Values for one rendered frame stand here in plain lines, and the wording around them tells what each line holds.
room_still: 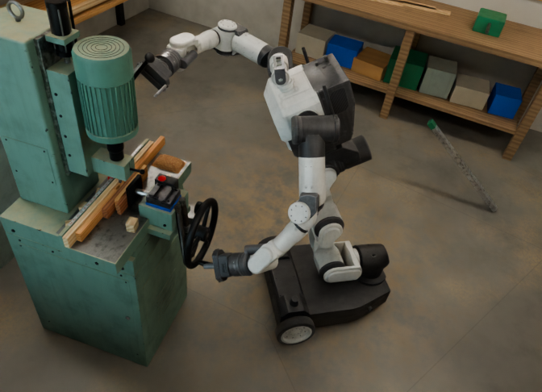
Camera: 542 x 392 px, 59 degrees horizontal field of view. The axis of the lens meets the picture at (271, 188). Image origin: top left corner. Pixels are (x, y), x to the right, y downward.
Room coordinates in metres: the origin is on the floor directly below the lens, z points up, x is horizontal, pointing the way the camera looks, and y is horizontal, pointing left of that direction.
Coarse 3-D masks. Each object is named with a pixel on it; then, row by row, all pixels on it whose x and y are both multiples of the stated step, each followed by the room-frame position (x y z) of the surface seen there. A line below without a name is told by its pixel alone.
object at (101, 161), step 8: (96, 152) 1.33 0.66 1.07; (104, 152) 1.33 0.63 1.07; (96, 160) 1.29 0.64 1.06; (104, 160) 1.29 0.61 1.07; (128, 160) 1.31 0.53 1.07; (96, 168) 1.29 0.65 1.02; (104, 168) 1.29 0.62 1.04; (112, 168) 1.28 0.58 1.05; (120, 168) 1.27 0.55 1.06; (128, 168) 1.29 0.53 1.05; (112, 176) 1.28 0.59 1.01; (120, 176) 1.27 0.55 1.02; (128, 176) 1.29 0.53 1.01
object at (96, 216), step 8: (160, 136) 1.64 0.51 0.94; (152, 144) 1.58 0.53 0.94; (160, 144) 1.60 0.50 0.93; (152, 152) 1.54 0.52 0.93; (144, 160) 1.48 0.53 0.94; (136, 168) 1.42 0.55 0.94; (104, 200) 1.22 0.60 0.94; (96, 216) 1.14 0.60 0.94; (88, 224) 1.09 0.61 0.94; (96, 224) 1.13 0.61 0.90; (80, 232) 1.05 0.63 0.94; (88, 232) 1.08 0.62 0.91; (80, 240) 1.04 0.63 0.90
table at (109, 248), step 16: (176, 176) 1.45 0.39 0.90; (128, 208) 1.23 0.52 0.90; (112, 224) 1.14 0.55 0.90; (144, 224) 1.16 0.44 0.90; (96, 240) 1.06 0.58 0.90; (112, 240) 1.07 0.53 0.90; (128, 240) 1.08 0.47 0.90; (80, 256) 1.00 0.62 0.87; (96, 256) 0.99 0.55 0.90; (112, 256) 1.00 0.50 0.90; (128, 256) 1.04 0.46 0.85; (112, 272) 0.97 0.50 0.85
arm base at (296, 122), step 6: (294, 120) 1.31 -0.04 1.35; (300, 120) 1.31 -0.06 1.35; (336, 120) 1.32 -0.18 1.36; (294, 126) 1.30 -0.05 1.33; (300, 126) 1.29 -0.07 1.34; (336, 126) 1.31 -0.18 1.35; (294, 132) 1.29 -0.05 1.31; (300, 132) 1.27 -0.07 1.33; (336, 132) 1.29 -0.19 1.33; (294, 138) 1.28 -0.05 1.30; (300, 138) 1.27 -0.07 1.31; (336, 138) 1.29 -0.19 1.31
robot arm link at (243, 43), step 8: (224, 24) 1.85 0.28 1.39; (232, 24) 1.87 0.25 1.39; (240, 32) 1.84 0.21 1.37; (232, 40) 1.83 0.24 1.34; (240, 40) 1.82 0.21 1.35; (248, 40) 1.81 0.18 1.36; (256, 40) 1.82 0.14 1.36; (232, 48) 1.84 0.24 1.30; (240, 48) 1.81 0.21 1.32; (248, 48) 1.79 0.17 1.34; (256, 48) 1.77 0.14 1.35; (248, 56) 1.78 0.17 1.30; (256, 56) 1.76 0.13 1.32
